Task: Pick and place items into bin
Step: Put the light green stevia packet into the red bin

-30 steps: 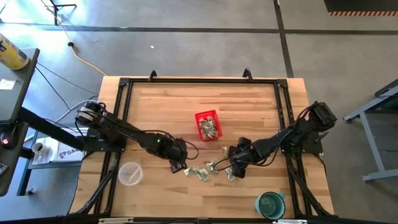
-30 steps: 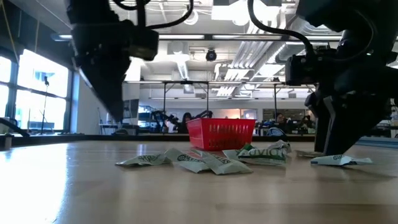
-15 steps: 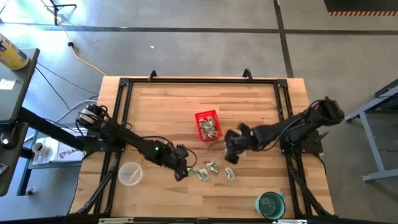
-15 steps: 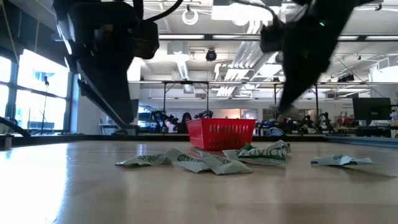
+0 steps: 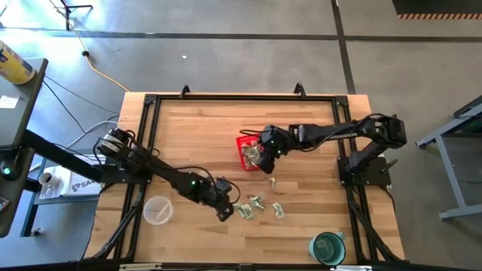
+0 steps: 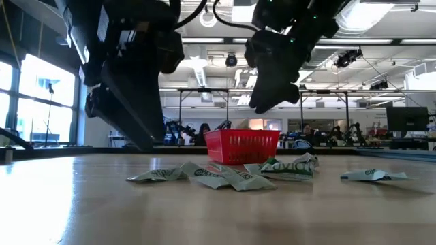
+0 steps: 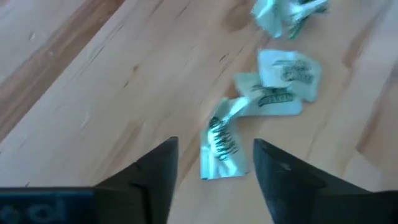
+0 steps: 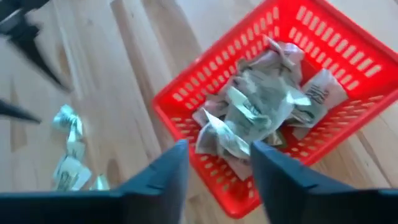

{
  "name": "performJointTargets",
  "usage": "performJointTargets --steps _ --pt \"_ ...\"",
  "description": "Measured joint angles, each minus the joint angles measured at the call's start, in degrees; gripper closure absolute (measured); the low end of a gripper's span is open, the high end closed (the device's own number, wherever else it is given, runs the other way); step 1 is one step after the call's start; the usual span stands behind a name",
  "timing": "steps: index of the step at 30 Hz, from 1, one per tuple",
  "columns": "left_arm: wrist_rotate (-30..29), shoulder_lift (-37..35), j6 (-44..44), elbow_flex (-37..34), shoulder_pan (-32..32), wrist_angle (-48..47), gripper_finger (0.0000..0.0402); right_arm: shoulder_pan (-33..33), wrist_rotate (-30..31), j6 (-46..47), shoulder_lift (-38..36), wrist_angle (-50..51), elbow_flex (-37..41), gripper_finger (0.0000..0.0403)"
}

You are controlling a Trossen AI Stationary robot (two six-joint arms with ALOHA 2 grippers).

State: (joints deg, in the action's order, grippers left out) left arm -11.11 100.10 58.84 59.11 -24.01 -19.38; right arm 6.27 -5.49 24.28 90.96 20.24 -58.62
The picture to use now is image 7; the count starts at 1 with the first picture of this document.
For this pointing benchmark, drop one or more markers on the white green snack packet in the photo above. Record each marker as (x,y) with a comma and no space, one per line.
(222,146)
(270,99)
(306,11)
(267,15)
(292,73)

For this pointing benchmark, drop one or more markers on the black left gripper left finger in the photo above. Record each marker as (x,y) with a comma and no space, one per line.
(146,186)

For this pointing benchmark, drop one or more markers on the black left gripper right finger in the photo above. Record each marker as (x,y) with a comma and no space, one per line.
(295,193)

